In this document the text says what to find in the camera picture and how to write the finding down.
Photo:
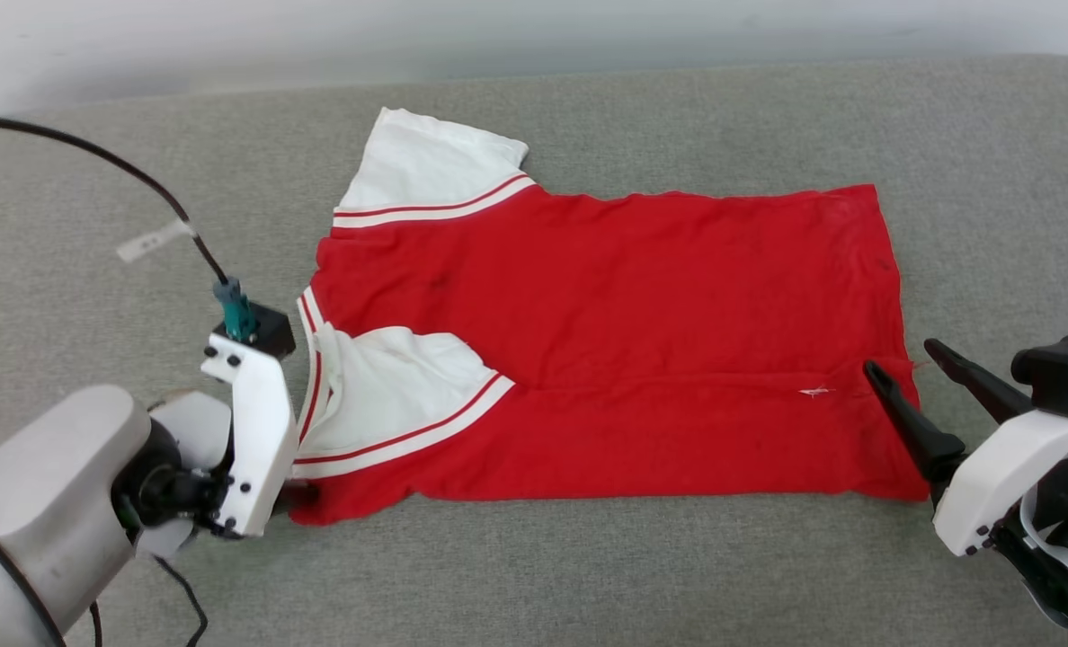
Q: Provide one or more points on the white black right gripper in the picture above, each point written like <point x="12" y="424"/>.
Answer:
<point x="1001" y="476"/>

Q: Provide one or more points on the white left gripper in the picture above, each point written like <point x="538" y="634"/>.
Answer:
<point x="260" y="431"/>

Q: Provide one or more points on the red white short-sleeved shirt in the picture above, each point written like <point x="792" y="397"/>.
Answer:
<point x="633" y="341"/>

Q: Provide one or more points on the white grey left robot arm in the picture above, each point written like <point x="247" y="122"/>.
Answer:
<point x="48" y="503"/>

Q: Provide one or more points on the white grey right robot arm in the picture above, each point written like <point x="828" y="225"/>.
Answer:
<point x="1064" y="548"/>

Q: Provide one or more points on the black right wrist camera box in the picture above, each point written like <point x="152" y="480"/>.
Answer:
<point x="1064" y="373"/>

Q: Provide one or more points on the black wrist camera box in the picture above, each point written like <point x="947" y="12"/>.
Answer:
<point x="260" y="328"/>
<point x="1064" y="373"/>

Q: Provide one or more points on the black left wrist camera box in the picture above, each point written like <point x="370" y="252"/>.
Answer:
<point x="260" y="328"/>

